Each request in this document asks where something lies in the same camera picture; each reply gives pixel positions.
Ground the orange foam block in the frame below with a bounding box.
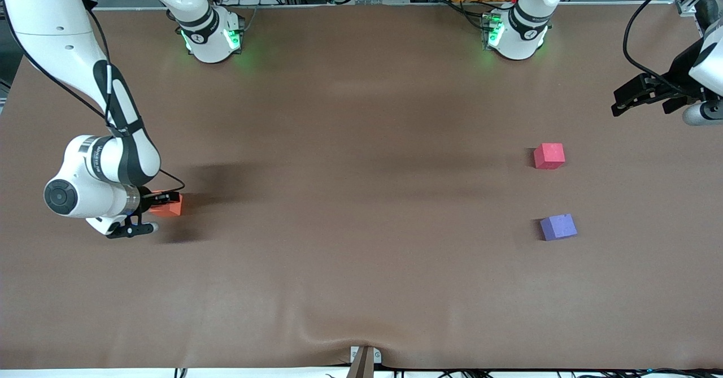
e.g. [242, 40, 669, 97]
[149, 193, 183, 217]

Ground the dark grey round object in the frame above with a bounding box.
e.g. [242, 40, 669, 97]
[696, 0, 723, 34]

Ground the red foam block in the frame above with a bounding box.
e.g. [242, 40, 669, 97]
[533, 143, 565, 170]

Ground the purple-blue foam block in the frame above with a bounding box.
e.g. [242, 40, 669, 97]
[539, 214, 578, 241]

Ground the brown table mat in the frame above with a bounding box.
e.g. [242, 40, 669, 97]
[0, 2, 723, 370]

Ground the brown wooden bar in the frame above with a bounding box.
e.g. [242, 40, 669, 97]
[346, 347, 375, 378]

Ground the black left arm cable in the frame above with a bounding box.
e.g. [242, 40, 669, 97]
[622, 0, 723, 85]

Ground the silver table clamp bracket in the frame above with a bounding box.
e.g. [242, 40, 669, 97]
[350, 346, 382, 365]

